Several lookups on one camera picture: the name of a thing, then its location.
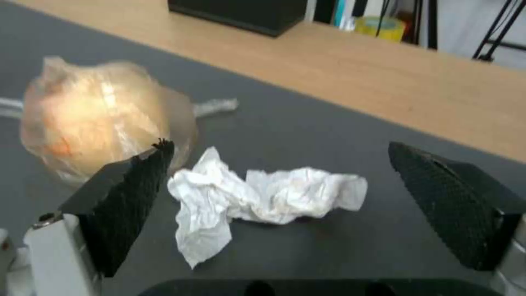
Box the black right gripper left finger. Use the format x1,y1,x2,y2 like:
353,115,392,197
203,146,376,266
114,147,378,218
23,138,175,296

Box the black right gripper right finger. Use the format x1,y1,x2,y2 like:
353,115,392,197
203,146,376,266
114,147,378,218
388,141,526,296

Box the clear plastic takeout bag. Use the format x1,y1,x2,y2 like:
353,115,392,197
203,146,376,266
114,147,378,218
19,55,201,189

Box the crumpled white tissue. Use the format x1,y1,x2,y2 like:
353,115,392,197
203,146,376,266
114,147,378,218
166,146,368,269

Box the crumpled clear plastic wrapper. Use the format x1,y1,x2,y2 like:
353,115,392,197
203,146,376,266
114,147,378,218
193,98,239,119

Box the black lamp stand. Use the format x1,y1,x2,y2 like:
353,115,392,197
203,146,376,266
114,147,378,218
471,0,526,62

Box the yellow tape roll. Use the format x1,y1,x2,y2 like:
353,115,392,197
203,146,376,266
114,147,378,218
354,16,407,42

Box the upright books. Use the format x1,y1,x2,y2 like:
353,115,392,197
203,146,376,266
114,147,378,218
311,0,438,49

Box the black monitor base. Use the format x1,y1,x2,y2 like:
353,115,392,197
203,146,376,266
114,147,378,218
167,0,309,38

